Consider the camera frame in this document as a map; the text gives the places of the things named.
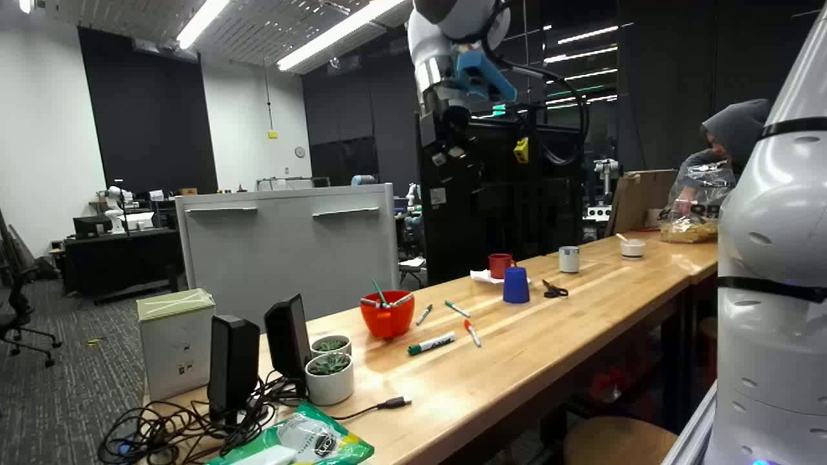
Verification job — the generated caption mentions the thin green pen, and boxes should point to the thin green pen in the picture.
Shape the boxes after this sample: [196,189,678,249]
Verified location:
[446,298,470,318]

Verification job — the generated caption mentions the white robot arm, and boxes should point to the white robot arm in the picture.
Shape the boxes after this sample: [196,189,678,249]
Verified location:
[407,0,827,465]

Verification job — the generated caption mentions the green pen near cup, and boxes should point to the green pen near cup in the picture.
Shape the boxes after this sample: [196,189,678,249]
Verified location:
[417,304,435,326]

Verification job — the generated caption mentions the orange cup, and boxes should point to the orange cup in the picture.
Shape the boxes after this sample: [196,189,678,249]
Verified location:
[359,289,415,341]

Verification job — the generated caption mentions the blue plastic cup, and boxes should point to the blue plastic cup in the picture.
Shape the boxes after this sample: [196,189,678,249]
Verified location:
[504,266,531,304]

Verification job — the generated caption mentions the white paper sheet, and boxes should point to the white paper sheet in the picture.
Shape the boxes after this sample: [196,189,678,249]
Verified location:
[469,267,504,284]

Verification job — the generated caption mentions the red mug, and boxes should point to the red mug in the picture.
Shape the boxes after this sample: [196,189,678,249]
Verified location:
[488,253,516,278]

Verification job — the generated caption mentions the black cabinet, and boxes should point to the black cabinet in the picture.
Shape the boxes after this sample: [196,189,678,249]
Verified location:
[417,115,585,284]

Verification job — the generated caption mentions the thick green marker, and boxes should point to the thick green marker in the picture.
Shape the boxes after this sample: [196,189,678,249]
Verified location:
[410,329,456,357]

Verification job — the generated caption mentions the rear white plant pot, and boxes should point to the rear white plant pot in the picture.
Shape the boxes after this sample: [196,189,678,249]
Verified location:
[311,332,353,357]

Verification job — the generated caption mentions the white plant pot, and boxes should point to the white plant pot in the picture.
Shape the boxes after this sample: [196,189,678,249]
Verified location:
[311,332,353,357]
[306,350,354,406]

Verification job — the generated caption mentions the right black speaker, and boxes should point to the right black speaker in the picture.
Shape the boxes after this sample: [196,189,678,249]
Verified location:
[264,293,311,382]

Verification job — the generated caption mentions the black speaker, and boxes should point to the black speaker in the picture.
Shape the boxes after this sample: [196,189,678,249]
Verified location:
[208,315,260,424]
[264,293,311,382]

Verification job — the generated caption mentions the white mug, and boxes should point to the white mug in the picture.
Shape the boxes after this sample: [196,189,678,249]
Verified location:
[558,244,579,274]

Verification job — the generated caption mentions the front white plant pot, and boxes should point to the front white plant pot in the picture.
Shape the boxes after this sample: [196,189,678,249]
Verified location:
[306,350,354,406]

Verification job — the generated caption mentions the left black speaker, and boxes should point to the left black speaker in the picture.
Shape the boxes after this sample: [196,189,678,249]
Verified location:
[208,315,260,424]

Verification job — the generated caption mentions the small white bowl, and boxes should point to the small white bowl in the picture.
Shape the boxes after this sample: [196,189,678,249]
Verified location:
[621,236,646,257]

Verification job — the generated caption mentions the brown cardboard box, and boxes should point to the brown cardboard box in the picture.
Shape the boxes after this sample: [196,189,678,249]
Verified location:
[611,168,678,233]

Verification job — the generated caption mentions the green plastic package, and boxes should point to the green plastic package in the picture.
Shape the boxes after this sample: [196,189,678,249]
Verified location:
[208,402,375,465]

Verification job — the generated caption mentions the white box green lid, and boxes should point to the white box green lid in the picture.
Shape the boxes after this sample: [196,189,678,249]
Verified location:
[138,289,214,399]

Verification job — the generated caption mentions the wooden round stool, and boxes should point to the wooden round stool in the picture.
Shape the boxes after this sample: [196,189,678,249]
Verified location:
[563,415,678,465]

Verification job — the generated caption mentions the clear plastic food bag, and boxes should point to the clear plastic food bag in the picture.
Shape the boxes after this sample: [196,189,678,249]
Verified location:
[659,159,734,243]

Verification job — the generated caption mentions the person in grey hoodie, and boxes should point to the person in grey hoodie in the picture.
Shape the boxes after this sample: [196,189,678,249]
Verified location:
[676,97,770,189]

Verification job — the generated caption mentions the black desk in background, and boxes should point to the black desk in background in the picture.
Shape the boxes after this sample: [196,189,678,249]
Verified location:
[63,229,185,297]

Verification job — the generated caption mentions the black office chair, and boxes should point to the black office chair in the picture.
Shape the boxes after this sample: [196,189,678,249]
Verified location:
[0,213,63,366]

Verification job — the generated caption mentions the black-handled scissors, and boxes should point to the black-handled scissors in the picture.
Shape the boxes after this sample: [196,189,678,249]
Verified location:
[540,278,570,297]

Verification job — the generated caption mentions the black USB cable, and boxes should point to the black USB cable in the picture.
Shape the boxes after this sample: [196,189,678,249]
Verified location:
[331,391,415,424]

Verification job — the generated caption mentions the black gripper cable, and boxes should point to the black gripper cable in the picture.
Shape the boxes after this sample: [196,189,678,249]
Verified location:
[488,61,593,168]

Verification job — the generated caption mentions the tangled black cables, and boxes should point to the tangled black cables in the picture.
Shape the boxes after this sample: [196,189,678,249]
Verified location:
[97,372,301,465]

